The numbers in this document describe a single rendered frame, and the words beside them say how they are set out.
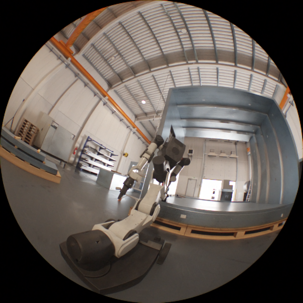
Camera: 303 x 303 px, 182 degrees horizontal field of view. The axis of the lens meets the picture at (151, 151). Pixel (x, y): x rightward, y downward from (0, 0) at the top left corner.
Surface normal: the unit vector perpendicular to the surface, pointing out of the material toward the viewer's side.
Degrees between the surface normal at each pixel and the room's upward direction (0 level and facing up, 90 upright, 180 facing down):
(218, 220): 90
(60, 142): 78
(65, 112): 90
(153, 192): 56
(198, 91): 180
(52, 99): 90
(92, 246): 36
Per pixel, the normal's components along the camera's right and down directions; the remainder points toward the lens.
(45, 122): 0.88, 0.08
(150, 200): -0.04, -0.94
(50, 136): 0.94, -0.09
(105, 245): 0.82, -0.57
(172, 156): 0.29, -0.41
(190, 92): -0.25, 0.92
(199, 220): -0.40, -0.40
